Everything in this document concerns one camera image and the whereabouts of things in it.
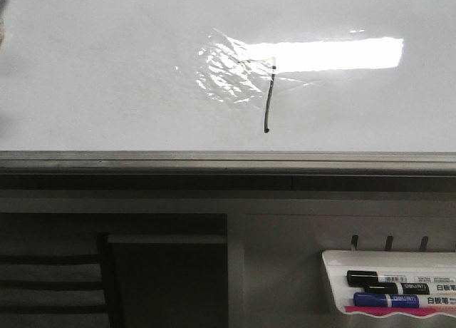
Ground left black tray hook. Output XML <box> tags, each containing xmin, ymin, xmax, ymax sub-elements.
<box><xmin>351</xmin><ymin>235</ymin><xmax>359</xmax><ymax>251</ymax></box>

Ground middle black tray hook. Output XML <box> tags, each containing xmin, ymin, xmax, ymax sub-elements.
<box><xmin>384</xmin><ymin>235</ymin><xmax>394</xmax><ymax>252</ymax></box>

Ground black and white whiteboard marker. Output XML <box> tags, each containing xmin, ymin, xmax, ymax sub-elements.
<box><xmin>0</xmin><ymin>0</ymin><xmax>9</xmax><ymax>43</ymax></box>

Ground black capped marker top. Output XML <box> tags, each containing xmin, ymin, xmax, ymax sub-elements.
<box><xmin>346</xmin><ymin>270</ymin><xmax>455</xmax><ymax>287</ymax></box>

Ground black capped marker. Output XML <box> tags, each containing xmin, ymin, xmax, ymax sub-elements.
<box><xmin>363</xmin><ymin>282</ymin><xmax>455</xmax><ymax>295</ymax></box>
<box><xmin>346</xmin><ymin>270</ymin><xmax>455</xmax><ymax>287</ymax></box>

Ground white plastic marker tray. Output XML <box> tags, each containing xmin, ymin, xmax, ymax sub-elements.
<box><xmin>322</xmin><ymin>250</ymin><xmax>455</xmax><ymax>327</ymax></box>

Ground large white whiteboard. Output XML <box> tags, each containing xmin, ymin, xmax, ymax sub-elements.
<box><xmin>1</xmin><ymin>0</ymin><xmax>455</xmax><ymax>152</ymax></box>

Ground blue capped whiteboard marker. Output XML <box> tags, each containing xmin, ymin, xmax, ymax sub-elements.
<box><xmin>353</xmin><ymin>292</ymin><xmax>455</xmax><ymax>309</ymax></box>

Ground black capped marker middle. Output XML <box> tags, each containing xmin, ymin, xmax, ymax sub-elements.
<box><xmin>363</xmin><ymin>282</ymin><xmax>455</xmax><ymax>295</ymax></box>

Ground grey aluminium whiteboard frame rail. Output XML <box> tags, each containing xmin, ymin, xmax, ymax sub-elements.
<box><xmin>1</xmin><ymin>150</ymin><xmax>455</xmax><ymax>177</ymax></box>

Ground right black tray hook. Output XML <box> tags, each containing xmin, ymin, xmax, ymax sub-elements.
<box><xmin>419</xmin><ymin>236</ymin><xmax>429</xmax><ymax>252</ymax></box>

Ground black tray hook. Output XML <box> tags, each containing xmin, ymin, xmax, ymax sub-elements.
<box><xmin>419</xmin><ymin>236</ymin><xmax>429</xmax><ymax>252</ymax></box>
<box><xmin>351</xmin><ymin>235</ymin><xmax>359</xmax><ymax>251</ymax></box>
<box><xmin>384</xmin><ymin>235</ymin><xmax>394</xmax><ymax>252</ymax></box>

